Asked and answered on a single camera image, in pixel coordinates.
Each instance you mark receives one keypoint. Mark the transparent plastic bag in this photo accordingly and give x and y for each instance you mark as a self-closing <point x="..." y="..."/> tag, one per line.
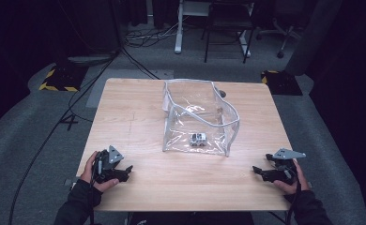
<point x="203" y="120"/>

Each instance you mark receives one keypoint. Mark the white desk frame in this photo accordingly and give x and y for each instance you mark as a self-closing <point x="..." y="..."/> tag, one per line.
<point x="179" y="34"/>

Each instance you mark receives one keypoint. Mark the person's left hand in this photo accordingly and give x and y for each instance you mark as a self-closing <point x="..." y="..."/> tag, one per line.
<point x="87" y="173"/>

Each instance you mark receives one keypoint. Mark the black chair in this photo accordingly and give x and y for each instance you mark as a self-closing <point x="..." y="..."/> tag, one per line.
<point x="229" y="22"/>

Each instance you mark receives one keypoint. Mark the black yellow striped stand base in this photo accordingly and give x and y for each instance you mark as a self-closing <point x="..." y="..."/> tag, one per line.
<point x="282" y="83"/>
<point x="64" y="79"/>

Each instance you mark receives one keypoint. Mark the grey curtain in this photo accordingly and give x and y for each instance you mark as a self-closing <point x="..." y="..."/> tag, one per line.
<point x="312" y="37"/>

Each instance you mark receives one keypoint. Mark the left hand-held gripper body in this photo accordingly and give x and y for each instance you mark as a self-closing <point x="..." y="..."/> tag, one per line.
<point x="104" y="167"/>

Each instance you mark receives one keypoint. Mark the small grey toy car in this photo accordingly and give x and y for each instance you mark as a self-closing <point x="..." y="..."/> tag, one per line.
<point x="198" y="139"/>

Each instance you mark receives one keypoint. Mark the office chair wheeled base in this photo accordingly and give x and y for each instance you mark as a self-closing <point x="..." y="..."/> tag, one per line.
<point x="284" y="37"/>

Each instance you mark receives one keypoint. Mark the grey tape strip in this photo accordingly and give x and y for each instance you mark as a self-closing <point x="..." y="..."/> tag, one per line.
<point x="70" y="182"/>

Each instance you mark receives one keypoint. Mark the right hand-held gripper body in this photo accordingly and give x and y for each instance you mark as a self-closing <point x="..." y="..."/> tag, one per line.
<point x="286" y="170"/>

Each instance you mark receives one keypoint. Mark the person's right hand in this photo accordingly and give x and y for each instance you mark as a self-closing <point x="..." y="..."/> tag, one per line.
<point x="300" y="182"/>

